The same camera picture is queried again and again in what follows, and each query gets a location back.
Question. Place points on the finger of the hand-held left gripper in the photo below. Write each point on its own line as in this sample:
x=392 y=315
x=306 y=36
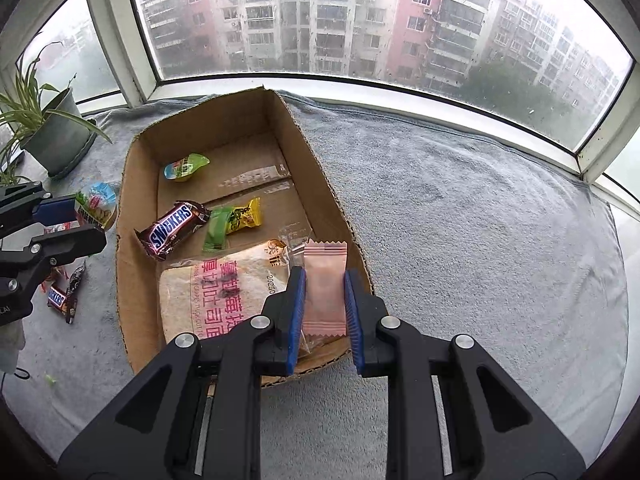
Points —
x=55 y=210
x=75 y=242

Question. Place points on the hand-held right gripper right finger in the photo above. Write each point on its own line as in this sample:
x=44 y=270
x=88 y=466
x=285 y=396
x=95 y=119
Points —
x=351 y=310

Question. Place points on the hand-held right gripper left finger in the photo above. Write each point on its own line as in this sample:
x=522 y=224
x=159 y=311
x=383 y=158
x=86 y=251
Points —
x=296 y=310

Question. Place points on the pink snack packet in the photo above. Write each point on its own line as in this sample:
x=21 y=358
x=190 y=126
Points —
x=325 y=290

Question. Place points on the large round jelly cup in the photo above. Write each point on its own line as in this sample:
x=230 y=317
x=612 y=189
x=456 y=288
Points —
x=97 y=205

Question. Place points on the sliced bread packet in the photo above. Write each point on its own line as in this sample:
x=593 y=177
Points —
x=210 y=300

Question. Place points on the large brown chocolate bar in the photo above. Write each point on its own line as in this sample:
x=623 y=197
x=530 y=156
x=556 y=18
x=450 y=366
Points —
x=172 y=230

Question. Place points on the yellow candy packet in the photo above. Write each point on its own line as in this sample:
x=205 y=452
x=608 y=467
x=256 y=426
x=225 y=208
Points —
x=247 y=215

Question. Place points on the green candy packet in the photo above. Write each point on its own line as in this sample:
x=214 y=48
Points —
x=216 y=232

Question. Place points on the small green jelly cup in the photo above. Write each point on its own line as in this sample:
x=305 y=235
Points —
x=186 y=167

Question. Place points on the brown cardboard box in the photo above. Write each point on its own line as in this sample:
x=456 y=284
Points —
x=310 y=175

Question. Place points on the dark wrapped candy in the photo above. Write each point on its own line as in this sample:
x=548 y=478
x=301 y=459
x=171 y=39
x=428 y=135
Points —
x=76 y=277

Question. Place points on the small brown chocolate bar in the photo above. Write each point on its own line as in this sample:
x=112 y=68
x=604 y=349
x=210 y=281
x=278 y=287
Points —
x=59 y=299

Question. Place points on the potted spider plant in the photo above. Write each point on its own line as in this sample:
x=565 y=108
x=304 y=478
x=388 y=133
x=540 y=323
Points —
x=55 y=130

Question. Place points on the grey plant saucer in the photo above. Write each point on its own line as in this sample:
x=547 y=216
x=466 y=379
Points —
x=91 y=135

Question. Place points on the white window frame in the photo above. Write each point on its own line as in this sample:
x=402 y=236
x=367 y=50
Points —
x=115 y=35

